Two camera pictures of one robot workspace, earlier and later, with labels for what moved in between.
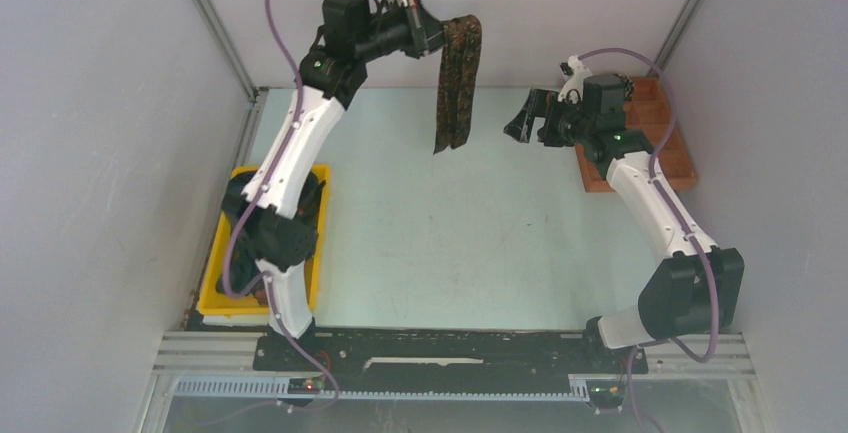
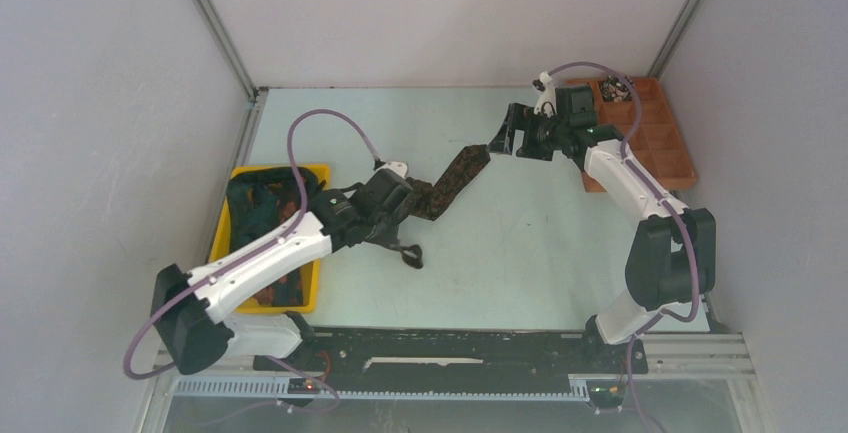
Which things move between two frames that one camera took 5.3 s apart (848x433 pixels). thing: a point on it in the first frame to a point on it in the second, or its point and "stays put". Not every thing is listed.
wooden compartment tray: [649, 111] stays put
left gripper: [425, 33] to [390, 237]
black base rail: [445, 352] stays put
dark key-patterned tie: [461, 61] to [430, 200]
